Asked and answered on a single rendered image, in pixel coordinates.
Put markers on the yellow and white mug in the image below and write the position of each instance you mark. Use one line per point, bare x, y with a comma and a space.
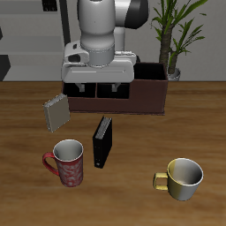
183, 179

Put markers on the dark brown desk caddy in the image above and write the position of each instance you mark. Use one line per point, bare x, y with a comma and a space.
147, 94

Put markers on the red patterned mug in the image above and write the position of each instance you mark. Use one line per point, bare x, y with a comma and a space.
68, 163

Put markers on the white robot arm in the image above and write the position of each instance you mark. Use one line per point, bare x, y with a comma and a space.
97, 26

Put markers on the green pot plant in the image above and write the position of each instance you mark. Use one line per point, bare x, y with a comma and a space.
173, 35

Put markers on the grey book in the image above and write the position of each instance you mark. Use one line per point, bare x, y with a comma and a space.
57, 113

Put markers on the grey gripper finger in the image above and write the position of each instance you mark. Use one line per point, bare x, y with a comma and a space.
115, 86
80, 86

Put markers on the grey shelf unit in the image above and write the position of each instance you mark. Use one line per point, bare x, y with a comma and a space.
29, 38

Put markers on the black book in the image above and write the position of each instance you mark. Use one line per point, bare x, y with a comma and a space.
102, 143

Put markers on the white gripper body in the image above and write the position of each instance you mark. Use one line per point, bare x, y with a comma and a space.
97, 73

